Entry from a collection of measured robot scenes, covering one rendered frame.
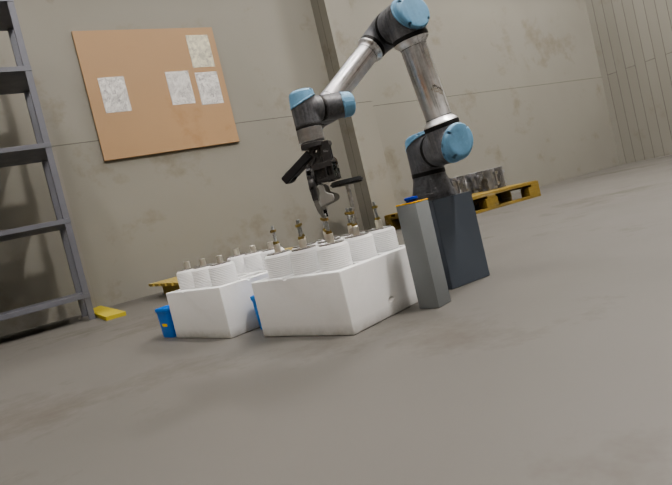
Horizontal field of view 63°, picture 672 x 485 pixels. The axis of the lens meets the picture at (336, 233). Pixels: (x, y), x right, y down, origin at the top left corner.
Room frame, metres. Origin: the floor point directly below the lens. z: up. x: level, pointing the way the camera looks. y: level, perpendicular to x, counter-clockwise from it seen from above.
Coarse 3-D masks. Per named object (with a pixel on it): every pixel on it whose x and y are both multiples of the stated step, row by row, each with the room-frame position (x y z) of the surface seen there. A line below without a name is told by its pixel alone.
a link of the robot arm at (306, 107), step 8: (304, 88) 1.54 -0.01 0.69; (296, 96) 1.53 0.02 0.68; (304, 96) 1.53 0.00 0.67; (312, 96) 1.55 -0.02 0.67; (296, 104) 1.53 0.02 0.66; (304, 104) 1.53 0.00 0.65; (312, 104) 1.54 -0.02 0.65; (320, 104) 1.55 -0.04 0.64; (296, 112) 1.54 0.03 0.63; (304, 112) 1.53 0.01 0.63; (312, 112) 1.54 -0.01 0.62; (320, 112) 1.55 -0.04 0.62; (296, 120) 1.55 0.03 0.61; (304, 120) 1.53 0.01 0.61; (312, 120) 1.53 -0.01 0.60; (320, 120) 1.56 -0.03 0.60; (296, 128) 1.56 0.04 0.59
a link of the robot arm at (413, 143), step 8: (416, 136) 1.84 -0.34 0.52; (424, 136) 1.83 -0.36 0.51; (408, 144) 1.86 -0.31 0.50; (416, 144) 1.84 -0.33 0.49; (408, 152) 1.87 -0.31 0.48; (416, 152) 1.83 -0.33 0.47; (408, 160) 1.89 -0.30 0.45; (416, 160) 1.85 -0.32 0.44; (424, 160) 1.82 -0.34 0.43; (416, 168) 1.86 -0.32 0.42; (424, 168) 1.84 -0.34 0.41; (432, 168) 1.84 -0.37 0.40
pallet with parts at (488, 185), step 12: (492, 168) 5.62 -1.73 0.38; (456, 180) 5.77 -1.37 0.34; (468, 180) 5.91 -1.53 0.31; (480, 180) 5.70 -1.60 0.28; (492, 180) 5.63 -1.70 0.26; (504, 180) 5.64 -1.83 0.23; (456, 192) 5.77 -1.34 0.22; (480, 192) 5.67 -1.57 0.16; (492, 192) 5.12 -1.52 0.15; (504, 192) 5.70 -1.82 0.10; (528, 192) 5.35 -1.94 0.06; (540, 192) 5.41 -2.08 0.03; (480, 204) 5.15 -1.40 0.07; (492, 204) 5.10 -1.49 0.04; (504, 204) 5.17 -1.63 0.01; (384, 216) 5.56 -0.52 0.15; (396, 216) 5.38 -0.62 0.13; (396, 228) 5.49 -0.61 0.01
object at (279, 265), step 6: (288, 252) 1.70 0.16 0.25; (270, 258) 1.69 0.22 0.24; (276, 258) 1.69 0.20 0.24; (282, 258) 1.69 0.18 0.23; (288, 258) 1.70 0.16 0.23; (270, 264) 1.69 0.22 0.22; (276, 264) 1.69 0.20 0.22; (282, 264) 1.69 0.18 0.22; (288, 264) 1.69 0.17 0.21; (270, 270) 1.70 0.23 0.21; (276, 270) 1.69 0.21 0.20; (282, 270) 1.69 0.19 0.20; (288, 270) 1.69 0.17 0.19; (270, 276) 1.71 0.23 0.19; (276, 276) 1.69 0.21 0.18; (282, 276) 1.69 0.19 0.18
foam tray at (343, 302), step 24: (360, 264) 1.53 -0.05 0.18; (384, 264) 1.61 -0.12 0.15; (408, 264) 1.70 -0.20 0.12; (264, 288) 1.69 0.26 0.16; (288, 288) 1.61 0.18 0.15; (312, 288) 1.54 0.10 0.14; (336, 288) 1.48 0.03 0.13; (360, 288) 1.51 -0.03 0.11; (384, 288) 1.59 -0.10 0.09; (408, 288) 1.67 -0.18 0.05; (264, 312) 1.71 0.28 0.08; (288, 312) 1.63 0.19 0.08; (312, 312) 1.56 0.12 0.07; (336, 312) 1.49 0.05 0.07; (360, 312) 1.50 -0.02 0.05; (384, 312) 1.57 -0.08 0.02
